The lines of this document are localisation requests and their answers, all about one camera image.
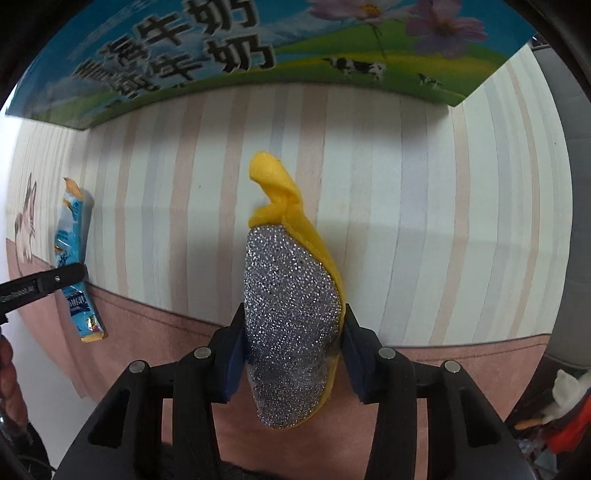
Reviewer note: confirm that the printed cardboard box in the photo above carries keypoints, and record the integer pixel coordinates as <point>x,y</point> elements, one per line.
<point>300,69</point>

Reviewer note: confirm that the yellow silver scouring pad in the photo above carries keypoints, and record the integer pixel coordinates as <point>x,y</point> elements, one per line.
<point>291,300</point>

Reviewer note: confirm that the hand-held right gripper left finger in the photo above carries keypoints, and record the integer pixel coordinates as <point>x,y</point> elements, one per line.
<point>233,355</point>

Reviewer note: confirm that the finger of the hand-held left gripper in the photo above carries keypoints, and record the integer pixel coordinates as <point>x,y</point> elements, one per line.
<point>62,278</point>

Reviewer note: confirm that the grey green chair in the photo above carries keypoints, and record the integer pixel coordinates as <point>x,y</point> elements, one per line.
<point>575,184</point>

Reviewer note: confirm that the person's left hand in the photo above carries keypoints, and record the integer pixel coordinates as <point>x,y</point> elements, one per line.
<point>11,383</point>

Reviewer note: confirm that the blue stick packet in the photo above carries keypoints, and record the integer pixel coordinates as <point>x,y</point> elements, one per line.
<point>71,221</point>

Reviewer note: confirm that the white goose plush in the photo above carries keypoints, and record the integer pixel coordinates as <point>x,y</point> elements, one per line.
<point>565,387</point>

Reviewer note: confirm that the striped cat print tablecloth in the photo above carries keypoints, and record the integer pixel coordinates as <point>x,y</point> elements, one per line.
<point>415,207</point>

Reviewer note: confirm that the red bag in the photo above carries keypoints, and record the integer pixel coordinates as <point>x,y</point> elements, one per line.
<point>565,441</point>

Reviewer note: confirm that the person's grey fleece clothing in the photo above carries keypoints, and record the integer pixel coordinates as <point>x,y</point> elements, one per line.
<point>240,473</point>

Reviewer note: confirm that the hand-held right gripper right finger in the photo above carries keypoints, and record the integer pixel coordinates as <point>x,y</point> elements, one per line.
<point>358,364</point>

